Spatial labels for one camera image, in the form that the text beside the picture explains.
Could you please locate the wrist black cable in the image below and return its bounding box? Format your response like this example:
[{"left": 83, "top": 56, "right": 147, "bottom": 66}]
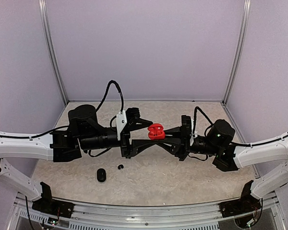
[
  {"left": 96, "top": 80, "right": 125, "bottom": 113},
  {"left": 193, "top": 106, "right": 214, "bottom": 135}
]

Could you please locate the right aluminium corner post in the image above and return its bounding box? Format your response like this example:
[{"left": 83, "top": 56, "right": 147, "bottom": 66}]
[{"left": 222, "top": 0, "right": 251, "bottom": 107}]

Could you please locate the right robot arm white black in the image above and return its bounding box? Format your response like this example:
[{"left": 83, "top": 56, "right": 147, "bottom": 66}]
[{"left": 158, "top": 119, "right": 288, "bottom": 213}]

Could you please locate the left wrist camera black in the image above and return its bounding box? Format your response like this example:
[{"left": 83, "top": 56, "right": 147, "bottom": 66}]
[{"left": 126, "top": 107, "right": 140, "bottom": 123}]

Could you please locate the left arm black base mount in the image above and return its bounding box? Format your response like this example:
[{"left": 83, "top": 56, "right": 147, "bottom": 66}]
[{"left": 32, "top": 182, "right": 75, "bottom": 219}]

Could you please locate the aluminium corner post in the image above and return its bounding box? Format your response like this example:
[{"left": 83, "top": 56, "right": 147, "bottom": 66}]
[
  {"left": 38, "top": 0, "right": 69, "bottom": 106},
  {"left": 222, "top": 0, "right": 251, "bottom": 107}
]

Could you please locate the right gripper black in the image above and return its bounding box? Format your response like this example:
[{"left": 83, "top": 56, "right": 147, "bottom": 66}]
[{"left": 155, "top": 126, "right": 220, "bottom": 161}]

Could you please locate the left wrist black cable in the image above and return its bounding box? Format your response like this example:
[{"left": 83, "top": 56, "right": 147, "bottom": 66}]
[{"left": 96, "top": 80, "right": 125, "bottom": 113}]

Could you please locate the red earbud charging case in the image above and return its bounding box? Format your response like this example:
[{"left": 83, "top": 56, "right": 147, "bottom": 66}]
[{"left": 147, "top": 123, "right": 166, "bottom": 140}]

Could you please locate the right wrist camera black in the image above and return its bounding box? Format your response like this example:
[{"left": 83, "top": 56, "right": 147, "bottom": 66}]
[{"left": 180, "top": 115, "right": 192, "bottom": 138}]

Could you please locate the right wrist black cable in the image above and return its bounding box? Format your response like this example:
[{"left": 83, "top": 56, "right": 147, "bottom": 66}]
[{"left": 193, "top": 106, "right": 214, "bottom": 135}]

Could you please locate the black earbud charging case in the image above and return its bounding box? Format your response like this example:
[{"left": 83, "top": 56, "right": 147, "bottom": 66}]
[{"left": 96, "top": 168, "right": 107, "bottom": 183}]

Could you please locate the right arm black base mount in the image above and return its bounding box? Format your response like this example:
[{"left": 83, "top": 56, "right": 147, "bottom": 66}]
[{"left": 219, "top": 180, "right": 262, "bottom": 218}]

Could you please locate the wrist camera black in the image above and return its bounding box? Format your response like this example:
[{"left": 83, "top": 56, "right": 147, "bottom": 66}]
[
  {"left": 180, "top": 115, "right": 192, "bottom": 138},
  {"left": 126, "top": 107, "right": 140, "bottom": 123}
]

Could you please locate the left aluminium corner post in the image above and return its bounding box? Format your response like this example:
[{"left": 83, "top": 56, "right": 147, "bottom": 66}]
[{"left": 38, "top": 0, "right": 69, "bottom": 106}]

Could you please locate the aluminium front rail frame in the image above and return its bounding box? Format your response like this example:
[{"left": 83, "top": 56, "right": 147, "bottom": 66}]
[{"left": 7, "top": 189, "right": 285, "bottom": 230}]

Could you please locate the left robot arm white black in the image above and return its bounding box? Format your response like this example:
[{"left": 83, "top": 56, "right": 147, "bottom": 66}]
[{"left": 0, "top": 104, "right": 152, "bottom": 213}]

